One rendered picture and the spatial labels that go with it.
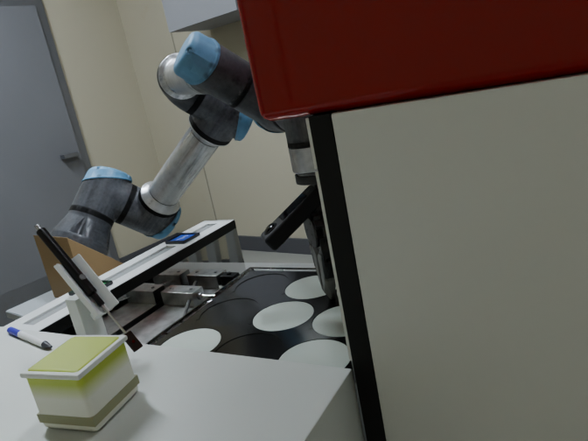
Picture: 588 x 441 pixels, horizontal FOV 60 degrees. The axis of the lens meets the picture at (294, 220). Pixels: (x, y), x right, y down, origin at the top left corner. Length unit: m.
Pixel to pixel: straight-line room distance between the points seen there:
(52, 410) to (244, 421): 0.20
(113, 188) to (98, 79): 3.11
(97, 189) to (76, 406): 0.93
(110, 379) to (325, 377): 0.22
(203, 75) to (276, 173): 2.99
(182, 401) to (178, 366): 0.08
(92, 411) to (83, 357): 0.05
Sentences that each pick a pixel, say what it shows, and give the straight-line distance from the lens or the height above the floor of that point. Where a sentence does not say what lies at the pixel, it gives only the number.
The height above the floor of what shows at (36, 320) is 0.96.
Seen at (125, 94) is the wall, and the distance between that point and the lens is 4.61.
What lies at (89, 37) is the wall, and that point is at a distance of 4.54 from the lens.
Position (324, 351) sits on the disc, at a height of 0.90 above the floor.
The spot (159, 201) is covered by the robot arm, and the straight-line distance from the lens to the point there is 1.40.
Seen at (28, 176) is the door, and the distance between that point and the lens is 4.07.
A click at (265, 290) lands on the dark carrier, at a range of 0.94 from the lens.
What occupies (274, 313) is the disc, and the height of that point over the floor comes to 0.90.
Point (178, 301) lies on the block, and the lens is 1.02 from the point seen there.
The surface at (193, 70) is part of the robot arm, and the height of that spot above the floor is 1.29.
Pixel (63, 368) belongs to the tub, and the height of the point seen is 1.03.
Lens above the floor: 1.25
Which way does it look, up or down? 15 degrees down
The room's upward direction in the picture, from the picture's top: 11 degrees counter-clockwise
